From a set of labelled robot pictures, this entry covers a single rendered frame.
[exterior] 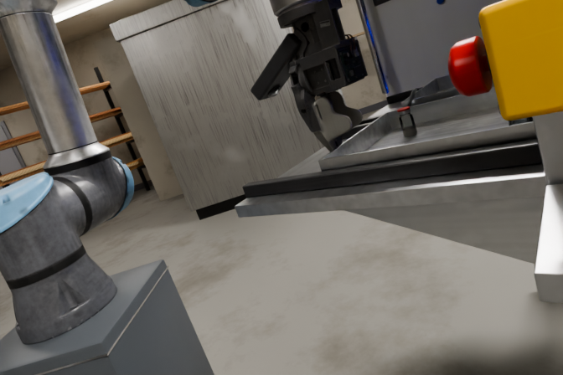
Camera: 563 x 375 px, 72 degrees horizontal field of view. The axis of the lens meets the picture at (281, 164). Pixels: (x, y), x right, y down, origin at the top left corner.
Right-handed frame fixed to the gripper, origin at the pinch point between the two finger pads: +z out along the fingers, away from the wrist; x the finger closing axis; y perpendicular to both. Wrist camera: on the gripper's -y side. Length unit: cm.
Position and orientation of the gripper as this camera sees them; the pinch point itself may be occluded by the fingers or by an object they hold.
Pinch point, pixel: (332, 148)
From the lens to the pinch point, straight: 58.8
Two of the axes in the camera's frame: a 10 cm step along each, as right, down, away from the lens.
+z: 3.2, 9.3, 1.9
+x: 5.7, -3.5, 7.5
